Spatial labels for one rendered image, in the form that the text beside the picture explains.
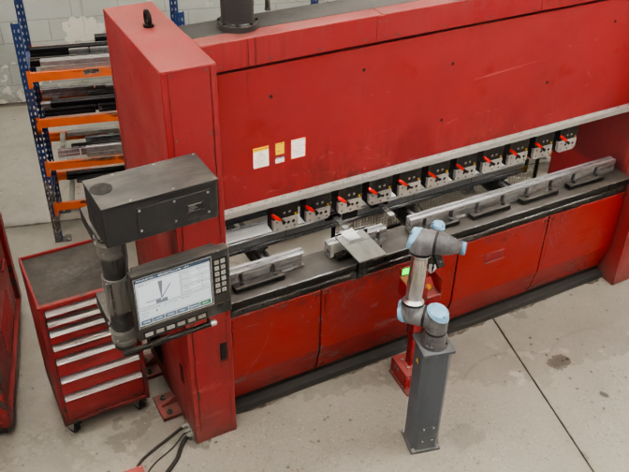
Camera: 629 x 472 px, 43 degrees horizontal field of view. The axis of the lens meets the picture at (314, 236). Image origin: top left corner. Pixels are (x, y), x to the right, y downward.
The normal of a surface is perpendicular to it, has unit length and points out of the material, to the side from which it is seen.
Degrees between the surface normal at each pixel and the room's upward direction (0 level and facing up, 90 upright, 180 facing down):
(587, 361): 0
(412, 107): 90
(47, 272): 0
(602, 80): 90
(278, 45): 90
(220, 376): 90
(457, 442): 0
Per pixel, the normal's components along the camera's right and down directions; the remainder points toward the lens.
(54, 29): 0.25, 0.56
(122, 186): 0.02, -0.82
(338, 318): 0.47, 0.51
